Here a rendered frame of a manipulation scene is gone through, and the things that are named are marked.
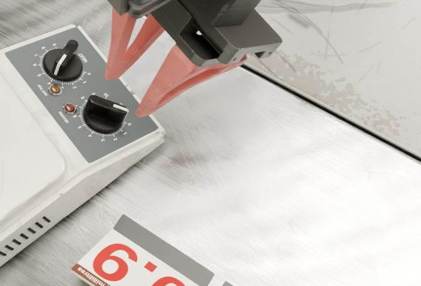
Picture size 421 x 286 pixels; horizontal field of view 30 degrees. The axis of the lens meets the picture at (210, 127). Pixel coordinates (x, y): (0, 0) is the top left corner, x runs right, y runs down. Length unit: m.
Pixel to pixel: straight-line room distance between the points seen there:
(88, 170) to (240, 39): 0.19
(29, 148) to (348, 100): 0.27
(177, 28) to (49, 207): 0.20
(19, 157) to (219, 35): 0.20
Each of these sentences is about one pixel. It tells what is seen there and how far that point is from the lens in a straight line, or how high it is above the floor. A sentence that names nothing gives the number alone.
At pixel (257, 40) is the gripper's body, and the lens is 0.48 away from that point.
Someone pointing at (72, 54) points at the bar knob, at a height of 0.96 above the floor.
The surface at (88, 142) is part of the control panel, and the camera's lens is 0.61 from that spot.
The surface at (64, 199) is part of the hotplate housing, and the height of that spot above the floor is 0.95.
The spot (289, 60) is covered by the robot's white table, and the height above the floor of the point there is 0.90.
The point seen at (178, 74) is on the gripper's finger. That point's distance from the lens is 0.48.
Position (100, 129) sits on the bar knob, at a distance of 0.62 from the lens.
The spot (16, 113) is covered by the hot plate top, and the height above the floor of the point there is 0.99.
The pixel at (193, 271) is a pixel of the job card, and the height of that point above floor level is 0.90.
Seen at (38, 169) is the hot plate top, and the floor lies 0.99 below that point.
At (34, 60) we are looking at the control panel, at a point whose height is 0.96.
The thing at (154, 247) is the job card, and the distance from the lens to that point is 0.64.
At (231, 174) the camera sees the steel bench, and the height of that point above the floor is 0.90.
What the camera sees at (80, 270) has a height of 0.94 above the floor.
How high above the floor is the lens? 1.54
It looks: 72 degrees down
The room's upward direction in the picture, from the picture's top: 7 degrees counter-clockwise
